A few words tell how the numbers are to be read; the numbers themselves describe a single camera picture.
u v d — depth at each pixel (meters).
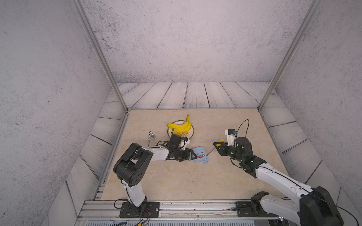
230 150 0.73
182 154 0.81
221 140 0.78
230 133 0.73
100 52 0.87
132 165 0.48
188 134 1.04
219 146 0.76
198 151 0.92
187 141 0.89
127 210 0.72
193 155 0.87
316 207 0.45
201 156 0.89
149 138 1.02
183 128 1.03
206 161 0.91
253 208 0.67
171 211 0.74
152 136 1.02
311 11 0.72
